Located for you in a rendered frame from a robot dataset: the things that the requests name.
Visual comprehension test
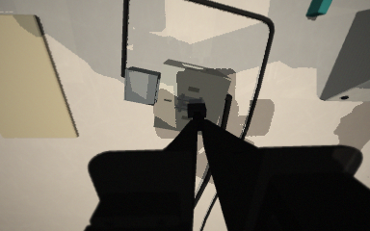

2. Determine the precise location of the tan flat square plate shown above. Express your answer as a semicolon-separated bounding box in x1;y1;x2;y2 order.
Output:
0;14;78;138

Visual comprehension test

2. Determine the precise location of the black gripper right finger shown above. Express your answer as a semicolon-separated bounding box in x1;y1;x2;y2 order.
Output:
201;119;363;231

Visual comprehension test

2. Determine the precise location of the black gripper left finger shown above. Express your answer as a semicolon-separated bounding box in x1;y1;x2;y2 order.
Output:
88;119;198;231

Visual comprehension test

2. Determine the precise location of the small teal cube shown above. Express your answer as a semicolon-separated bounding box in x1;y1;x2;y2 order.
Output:
306;0;332;17

